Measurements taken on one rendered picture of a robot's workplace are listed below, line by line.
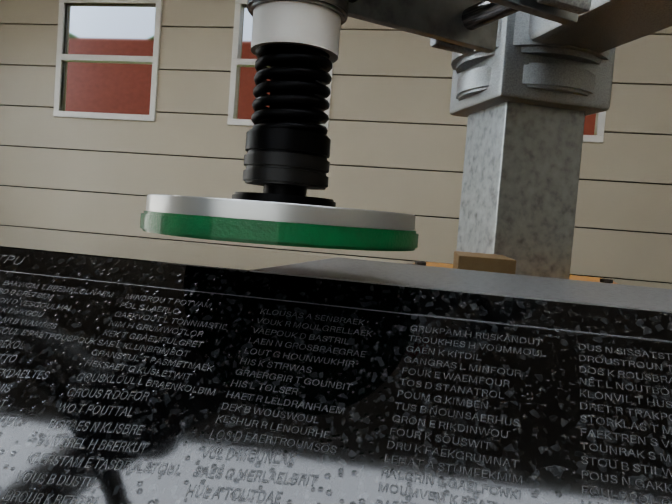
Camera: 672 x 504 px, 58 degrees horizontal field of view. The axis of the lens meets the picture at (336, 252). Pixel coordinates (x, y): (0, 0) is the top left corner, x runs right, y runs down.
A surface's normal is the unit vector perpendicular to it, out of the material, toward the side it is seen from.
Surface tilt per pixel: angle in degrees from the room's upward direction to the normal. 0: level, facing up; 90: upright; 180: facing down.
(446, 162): 90
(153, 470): 45
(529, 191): 90
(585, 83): 90
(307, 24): 90
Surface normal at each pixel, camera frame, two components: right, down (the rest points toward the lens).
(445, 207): -0.19, 0.04
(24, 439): -0.10, -0.68
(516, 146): 0.23, 0.07
